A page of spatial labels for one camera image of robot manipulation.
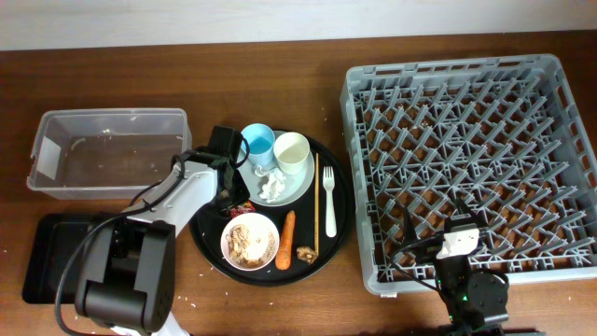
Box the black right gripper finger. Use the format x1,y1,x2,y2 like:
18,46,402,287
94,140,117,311
454,198,480,222
404,207,415,243

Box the light blue cup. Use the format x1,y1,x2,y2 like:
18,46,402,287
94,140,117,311
241,123,275,166

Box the white tissue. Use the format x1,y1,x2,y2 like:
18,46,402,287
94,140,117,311
254,165,286,203

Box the red snack wrapper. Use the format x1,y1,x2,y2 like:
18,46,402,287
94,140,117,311
230,201,256,218

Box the rice and peanut shells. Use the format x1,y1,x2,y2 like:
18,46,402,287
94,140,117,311
226,224,276,269

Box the pink bowl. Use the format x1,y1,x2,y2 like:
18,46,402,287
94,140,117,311
220,213,280,272

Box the brown mushroom piece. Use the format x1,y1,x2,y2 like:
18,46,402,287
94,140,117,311
297,246,318,264

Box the orange carrot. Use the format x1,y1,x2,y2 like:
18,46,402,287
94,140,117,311
275,211,296,271

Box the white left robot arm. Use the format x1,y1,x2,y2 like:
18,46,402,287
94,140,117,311
66,126,249,335

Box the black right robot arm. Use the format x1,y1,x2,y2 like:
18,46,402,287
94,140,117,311
399,199,509,335

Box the grey dishwasher rack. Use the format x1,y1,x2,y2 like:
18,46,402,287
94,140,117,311
340,54,596,297

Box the clear plastic waste bin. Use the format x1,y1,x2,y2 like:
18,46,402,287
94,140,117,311
27,108,192,200

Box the cream white cup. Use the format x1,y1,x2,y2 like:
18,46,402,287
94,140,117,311
273,132,310,175

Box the grey round plate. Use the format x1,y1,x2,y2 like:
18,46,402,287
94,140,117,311
238,130,315,206

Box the wooden chopstick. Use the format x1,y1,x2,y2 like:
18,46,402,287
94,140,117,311
313,153,319,255

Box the white plastic fork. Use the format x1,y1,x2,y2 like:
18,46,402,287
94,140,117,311
323,166,337,238

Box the round black serving tray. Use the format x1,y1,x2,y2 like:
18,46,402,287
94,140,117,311
189,138,355,287

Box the black rectangular tray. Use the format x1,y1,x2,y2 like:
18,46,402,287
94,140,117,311
21,213,118,304

